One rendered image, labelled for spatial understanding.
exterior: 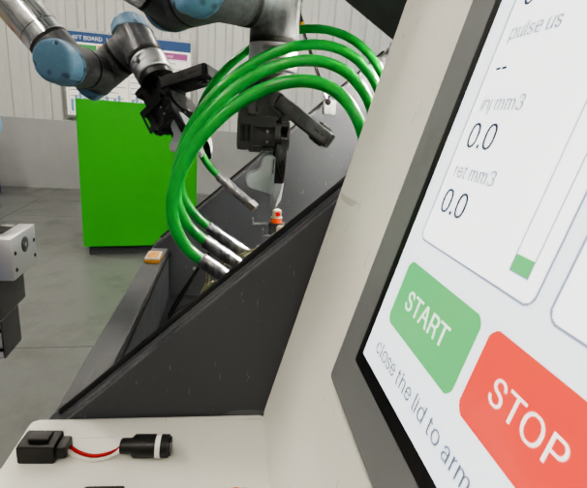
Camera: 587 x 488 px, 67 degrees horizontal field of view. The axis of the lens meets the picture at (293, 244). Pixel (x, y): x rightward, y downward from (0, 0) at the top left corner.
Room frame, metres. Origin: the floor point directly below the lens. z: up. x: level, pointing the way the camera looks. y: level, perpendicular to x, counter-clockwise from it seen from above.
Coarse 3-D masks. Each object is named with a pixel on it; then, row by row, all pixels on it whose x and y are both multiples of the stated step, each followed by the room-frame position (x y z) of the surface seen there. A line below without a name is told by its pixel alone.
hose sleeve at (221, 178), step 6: (222, 174) 0.84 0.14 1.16; (222, 180) 0.84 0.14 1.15; (228, 180) 0.84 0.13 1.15; (228, 186) 0.84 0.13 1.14; (234, 186) 0.84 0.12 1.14; (234, 192) 0.83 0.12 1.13; (240, 192) 0.83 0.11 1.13; (240, 198) 0.83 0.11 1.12; (246, 198) 0.83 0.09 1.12; (246, 204) 0.83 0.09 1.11
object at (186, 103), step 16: (160, 64) 0.92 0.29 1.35; (144, 80) 0.92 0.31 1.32; (160, 80) 0.92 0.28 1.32; (144, 96) 0.92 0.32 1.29; (160, 96) 0.88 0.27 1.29; (176, 96) 0.89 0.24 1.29; (144, 112) 0.89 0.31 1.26; (160, 112) 0.88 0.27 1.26; (192, 112) 0.89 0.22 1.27; (160, 128) 0.87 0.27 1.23
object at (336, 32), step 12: (312, 24) 0.81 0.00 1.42; (336, 36) 0.80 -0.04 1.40; (348, 36) 0.79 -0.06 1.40; (360, 48) 0.79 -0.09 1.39; (240, 60) 0.84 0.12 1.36; (372, 60) 0.78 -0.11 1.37; (228, 72) 0.85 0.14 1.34; (204, 96) 0.85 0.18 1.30; (204, 156) 0.85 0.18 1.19; (216, 168) 0.85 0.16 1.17
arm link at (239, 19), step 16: (176, 0) 0.64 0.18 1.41; (192, 0) 0.62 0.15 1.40; (208, 0) 0.63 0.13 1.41; (224, 0) 0.64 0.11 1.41; (240, 0) 0.66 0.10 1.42; (256, 0) 0.67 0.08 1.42; (192, 16) 0.66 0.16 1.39; (208, 16) 0.65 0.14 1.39; (224, 16) 0.66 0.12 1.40; (240, 16) 0.67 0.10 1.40; (256, 16) 0.69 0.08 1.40
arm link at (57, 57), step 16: (0, 0) 0.84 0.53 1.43; (16, 0) 0.84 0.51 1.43; (32, 0) 0.85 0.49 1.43; (0, 16) 0.85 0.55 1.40; (16, 16) 0.83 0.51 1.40; (32, 16) 0.84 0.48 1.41; (48, 16) 0.86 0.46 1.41; (16, 32) 0.84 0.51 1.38; (32, 32) 0.83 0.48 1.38; (48, 32) 0.84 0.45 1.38; (64, 32) 0.86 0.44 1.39; (32, 48) 0.84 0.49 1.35; (48, 48) 0.81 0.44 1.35; (64, 48) 0.81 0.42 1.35; (80, 48) 0.87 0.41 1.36; (48, 64) 0.81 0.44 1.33; (64, 64) 0.81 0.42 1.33; (80, 64) 0.84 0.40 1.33; (96, 64) 0.90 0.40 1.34; (48, 80) 0.82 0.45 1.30; (64, 80) 0.82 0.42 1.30; (80, 80) 0.85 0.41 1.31; (96, 80) 0.91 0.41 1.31
